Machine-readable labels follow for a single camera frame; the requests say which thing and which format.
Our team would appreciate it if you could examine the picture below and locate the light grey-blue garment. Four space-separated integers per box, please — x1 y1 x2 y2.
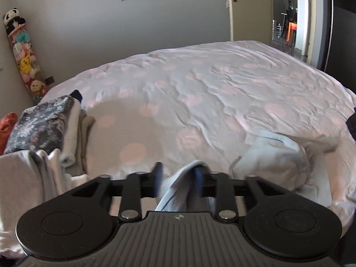
156 130 337 212

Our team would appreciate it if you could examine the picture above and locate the white folded cloth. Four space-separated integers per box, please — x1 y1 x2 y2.
52 98 81 168

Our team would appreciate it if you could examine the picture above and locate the cream knitted blanket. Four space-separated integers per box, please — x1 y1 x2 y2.
1 149 90 259

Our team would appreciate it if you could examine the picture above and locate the beige folded cloth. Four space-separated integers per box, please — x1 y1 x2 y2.
74 110 95 175

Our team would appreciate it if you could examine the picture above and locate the dark floral folded cloth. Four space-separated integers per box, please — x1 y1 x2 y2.
4 95 79 154

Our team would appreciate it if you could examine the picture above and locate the dark navy cloth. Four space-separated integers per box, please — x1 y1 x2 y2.
70 89 83 102

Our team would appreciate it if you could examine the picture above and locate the pink dotted bed cover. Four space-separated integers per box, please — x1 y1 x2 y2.
45 41 355 229

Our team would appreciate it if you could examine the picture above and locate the orange red cloth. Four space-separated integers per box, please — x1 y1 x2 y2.
0 112 18 155

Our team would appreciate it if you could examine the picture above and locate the black cloth at bed edge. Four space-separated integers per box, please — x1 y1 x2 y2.
346 108 356 142

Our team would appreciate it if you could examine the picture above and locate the dark wardrobe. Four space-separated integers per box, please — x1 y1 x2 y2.
321 0 355 92

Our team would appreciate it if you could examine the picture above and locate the orange stool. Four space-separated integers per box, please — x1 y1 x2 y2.
286 22 297 47

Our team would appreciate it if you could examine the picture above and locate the plush toy tube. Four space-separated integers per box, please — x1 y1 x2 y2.
3 8 47 104

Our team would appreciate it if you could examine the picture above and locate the beige room door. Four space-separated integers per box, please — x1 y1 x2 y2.
229 0 273 45

